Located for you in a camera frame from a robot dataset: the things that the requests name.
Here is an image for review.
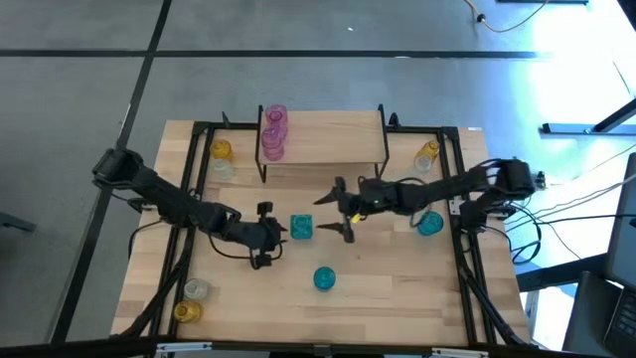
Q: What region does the clear glass bottle vase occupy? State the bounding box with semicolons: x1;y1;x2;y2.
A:
411;154;433;175

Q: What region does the round teal glass vase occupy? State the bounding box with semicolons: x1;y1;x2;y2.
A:
415;211;445;238
312;266;337;292

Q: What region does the black desk foot bar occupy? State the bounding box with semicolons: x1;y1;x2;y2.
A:
540;96;636;136

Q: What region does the large pink ribbed glass vase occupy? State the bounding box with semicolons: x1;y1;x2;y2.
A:
260;123;287;163

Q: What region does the clear ribbed glass vase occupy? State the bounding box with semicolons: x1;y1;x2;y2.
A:
211;158;236;181

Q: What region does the black cable loop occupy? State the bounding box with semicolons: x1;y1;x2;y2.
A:
506;218;546;268

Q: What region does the silver metal bracket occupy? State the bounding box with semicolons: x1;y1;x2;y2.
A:
156;341;214;355
430;347;491;358

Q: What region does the grey monitor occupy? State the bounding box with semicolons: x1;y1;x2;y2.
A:
604;152;636;290

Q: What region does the white cable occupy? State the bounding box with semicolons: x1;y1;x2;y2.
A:
546;173;636;210

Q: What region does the black desk leg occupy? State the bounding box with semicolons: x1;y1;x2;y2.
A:
516;254;610;293

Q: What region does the black metal rig frame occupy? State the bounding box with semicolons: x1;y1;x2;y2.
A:
111;111;536;358

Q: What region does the round yellow glass vase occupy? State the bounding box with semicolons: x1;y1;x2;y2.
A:
173;299;204;323

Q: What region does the square teal glass vase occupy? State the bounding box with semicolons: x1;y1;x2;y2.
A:
289;213;314;241

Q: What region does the beige floor cable with plug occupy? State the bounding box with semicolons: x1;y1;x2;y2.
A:
464;0;551;35

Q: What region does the wooden shelf with black legs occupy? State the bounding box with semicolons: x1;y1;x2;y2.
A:
253;103;392;184

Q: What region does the grey furniture foot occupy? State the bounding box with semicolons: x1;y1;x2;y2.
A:
0;211;37;234

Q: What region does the small pink glass vase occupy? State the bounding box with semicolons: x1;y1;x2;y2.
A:
263;102;289;131

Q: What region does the yellow diamond-textured glass vase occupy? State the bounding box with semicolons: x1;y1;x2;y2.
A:
210;138;234;161

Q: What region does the thin black cable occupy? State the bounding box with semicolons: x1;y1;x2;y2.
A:
127;218;168;260

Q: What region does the clear round glass vase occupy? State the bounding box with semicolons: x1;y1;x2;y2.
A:
183;277;210;301

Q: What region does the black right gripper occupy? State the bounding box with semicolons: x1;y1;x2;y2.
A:
313;176;382;245

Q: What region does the black cable bundle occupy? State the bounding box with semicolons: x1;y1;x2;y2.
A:
116;238;193;342
456;253;531;347

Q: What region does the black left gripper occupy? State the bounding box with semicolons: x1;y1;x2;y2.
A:
232;201;288;270

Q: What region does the tall yellow ribbed glass vase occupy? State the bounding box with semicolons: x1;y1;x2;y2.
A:
416;139;441;161

